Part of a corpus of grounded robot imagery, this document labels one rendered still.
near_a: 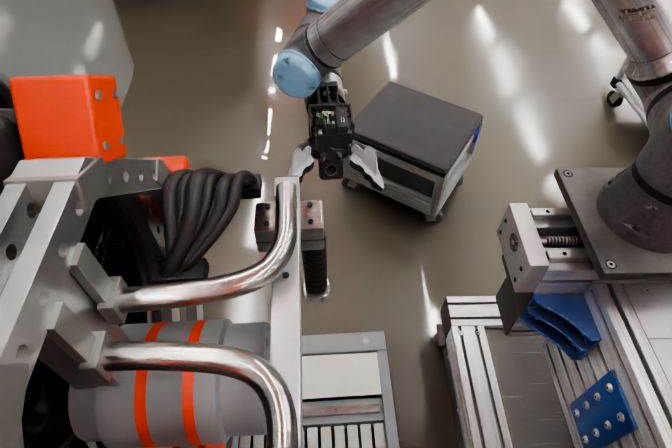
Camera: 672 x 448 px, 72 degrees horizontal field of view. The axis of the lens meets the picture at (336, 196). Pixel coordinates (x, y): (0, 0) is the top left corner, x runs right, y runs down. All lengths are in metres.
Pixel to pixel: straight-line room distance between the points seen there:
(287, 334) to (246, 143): 1.70
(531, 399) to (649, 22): 0.91
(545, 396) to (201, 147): 1.61
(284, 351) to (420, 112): 1.37
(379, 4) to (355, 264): 1.18
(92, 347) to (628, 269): 0.72
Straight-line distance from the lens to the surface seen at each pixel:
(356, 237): 1.76
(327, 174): 0.86
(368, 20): 0.67
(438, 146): 1.63
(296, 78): 0.73
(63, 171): 0.49
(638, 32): 0.82
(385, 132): 1.65
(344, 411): 1.40
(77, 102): 0.52
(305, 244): 0.62
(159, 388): 0.57
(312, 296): 0.75
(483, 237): 1.84
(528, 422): 1.34
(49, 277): 0.44
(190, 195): 0.53
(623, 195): 0.85
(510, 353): 1.39
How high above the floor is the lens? 1.42
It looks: 49 degrees down
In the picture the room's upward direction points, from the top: straight up
